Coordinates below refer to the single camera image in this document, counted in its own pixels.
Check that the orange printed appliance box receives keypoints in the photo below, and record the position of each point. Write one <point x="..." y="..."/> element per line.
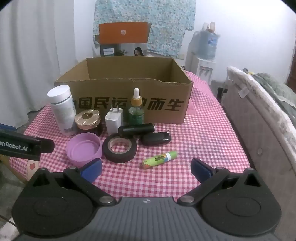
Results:
<point x="122" y="32"/>

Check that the white water dispenser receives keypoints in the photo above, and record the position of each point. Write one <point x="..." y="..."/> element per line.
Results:
<point x="203" y="69"/>

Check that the blue water jug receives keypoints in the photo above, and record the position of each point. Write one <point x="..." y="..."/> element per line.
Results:
<point x="208" y="44"/>

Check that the grey-green blanket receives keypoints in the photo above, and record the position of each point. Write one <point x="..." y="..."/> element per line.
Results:
<point x="277" y="88"/>

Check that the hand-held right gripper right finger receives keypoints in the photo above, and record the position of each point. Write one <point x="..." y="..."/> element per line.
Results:
<point x="201" y="171"/>

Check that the green lip balm tube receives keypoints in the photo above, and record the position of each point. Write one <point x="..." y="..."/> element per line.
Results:
<point x="157" y="160"/>

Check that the brown cardboard box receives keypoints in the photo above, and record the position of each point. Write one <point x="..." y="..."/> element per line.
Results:
<point x="175" y="111"/>

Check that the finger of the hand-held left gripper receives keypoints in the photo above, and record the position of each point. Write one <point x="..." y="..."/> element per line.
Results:
<point x="5" y="127"/>

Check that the purple plastic lid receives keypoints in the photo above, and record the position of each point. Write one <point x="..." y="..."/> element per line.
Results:
<point x="81" y="150"/>

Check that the black cylindrical tube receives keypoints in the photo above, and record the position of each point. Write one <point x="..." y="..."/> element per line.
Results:
<point x="136" y="129"/>

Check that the gold-lid cosmetic jar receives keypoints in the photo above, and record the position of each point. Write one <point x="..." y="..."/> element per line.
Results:
<point x="87" y="119"/>

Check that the white plastic bottle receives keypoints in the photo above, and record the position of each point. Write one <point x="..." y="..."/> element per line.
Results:
<point x="61" y="109"/>

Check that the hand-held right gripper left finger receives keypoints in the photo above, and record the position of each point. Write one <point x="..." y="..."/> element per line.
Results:
<point x="92" y="169"/>

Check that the small orange bottle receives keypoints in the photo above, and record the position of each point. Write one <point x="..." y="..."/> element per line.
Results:
<point x="212" y="27"/>

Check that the white charger plug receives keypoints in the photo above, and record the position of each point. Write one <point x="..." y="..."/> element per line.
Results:
<point x="113" y="124"/>

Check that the cream heart-print cloth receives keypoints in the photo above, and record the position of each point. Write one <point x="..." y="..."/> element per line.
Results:
<point x="31" y="169"/>

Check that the small white bottle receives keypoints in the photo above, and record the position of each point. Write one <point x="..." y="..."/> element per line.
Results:
<point x="205" y="26"/>

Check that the black tape roll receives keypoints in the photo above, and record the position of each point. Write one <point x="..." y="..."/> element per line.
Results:
<point x="108" y="155"/>

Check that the grey upholstered sofa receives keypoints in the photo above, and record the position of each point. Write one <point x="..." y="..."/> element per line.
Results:
<point x="254" y="120"/>

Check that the black object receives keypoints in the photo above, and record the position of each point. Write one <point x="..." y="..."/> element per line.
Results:
<point x="222" y="93"/>

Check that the pink checked tablecloth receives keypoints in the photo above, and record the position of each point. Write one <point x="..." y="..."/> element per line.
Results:
<point x="208" y="139"/>

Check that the white wall socket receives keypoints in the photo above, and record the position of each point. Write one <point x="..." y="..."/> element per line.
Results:
<point x="181" y="56"/>

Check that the green dropper bottle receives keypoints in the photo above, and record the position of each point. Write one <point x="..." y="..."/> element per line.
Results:
<point x="136" y="113"/>

